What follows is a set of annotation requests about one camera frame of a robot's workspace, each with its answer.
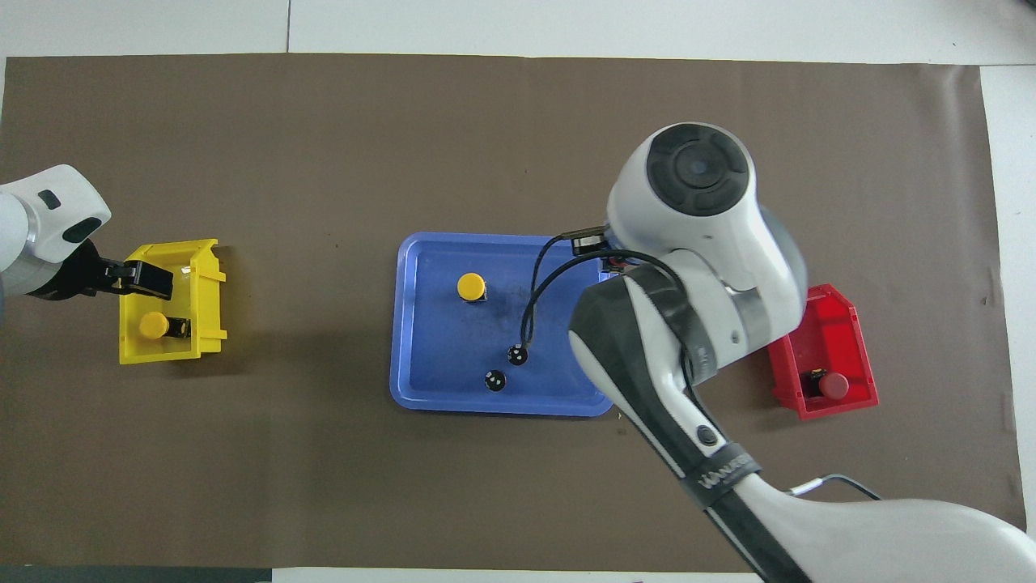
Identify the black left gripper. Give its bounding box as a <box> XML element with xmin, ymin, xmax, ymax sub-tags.
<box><xmin>24</xmin><ymin>239</ymin><xmax>174</xmax><ymax>302</ymax></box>

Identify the red push button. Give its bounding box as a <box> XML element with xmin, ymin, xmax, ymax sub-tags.
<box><xmin>801</xmin><ymin>368</ymin><xmax>851</xmax><ymax>401</ymax></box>

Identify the yellow plastic storage bin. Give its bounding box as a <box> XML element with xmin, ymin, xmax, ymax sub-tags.
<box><xmin>119</xmin><ymin>238</ymin><xmax>227</xmax><ymax>365</ymax></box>

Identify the blue plastic tray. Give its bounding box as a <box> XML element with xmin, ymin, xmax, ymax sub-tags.
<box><xmin>389</xmin><ymin>232</ymin><xmax>620</xmax><ymax>418</ymax></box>

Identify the brown paper table mat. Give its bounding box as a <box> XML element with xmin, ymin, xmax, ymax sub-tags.
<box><xmin>0</xmin><ymin>53</ymin><xmax>1029</xmax><ymax>576</ymax></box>

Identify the red plastic storage bin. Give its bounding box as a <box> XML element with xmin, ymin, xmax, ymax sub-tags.
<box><xmin>767</xmin><ymin>283</ymin><xmax>880</xmax><ymax>421</ymax></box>

